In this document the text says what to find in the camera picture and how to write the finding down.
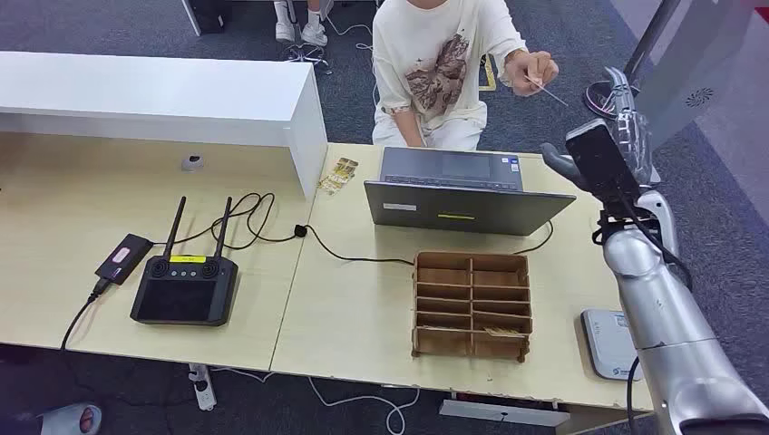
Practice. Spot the person's left hand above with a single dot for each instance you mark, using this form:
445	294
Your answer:
538	72

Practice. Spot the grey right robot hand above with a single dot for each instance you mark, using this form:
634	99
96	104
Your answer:
640	138

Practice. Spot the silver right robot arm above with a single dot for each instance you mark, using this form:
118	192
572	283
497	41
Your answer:
661	312

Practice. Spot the person's right forearm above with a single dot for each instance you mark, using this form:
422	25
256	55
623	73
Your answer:
410	129

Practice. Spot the person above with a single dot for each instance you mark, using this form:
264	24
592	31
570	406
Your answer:
432	36

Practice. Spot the grey white card reader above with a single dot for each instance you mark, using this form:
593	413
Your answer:
607	348

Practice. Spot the wooden card organizer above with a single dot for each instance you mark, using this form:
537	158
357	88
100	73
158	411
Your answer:
471	300

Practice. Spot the tan room key card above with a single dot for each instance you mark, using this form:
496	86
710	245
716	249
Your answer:
503	331

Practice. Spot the yellow black floor sticker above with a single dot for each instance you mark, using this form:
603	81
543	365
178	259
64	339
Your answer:
488	75

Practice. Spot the grey kiosk stand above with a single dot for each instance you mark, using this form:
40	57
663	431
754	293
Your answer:
691	60

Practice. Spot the grey laptop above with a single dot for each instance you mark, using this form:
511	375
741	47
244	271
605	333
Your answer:
468	210

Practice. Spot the white shoe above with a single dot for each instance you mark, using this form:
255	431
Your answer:
285	32
314	35

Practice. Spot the black star chair base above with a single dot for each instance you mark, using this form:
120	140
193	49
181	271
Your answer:
307	54

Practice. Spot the white flat metal bar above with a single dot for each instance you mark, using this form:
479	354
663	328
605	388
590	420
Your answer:
501	413

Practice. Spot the black box with white panel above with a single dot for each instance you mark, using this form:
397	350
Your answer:
210	15

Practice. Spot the small grey dome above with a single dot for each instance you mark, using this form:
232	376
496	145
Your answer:
192	163

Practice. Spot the white counter shelf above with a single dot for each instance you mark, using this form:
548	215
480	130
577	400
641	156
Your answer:
150	90

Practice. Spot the black controller with antennas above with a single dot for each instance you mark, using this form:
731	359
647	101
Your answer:
180	300

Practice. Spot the black box with pink label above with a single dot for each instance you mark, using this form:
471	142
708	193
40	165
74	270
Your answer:
123	258

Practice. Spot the white power strip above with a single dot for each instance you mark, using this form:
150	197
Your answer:
203	387

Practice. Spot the pale slipper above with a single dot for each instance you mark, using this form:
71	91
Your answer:
72	419

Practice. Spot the chrome stanchion post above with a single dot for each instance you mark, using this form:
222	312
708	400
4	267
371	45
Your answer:
598	99

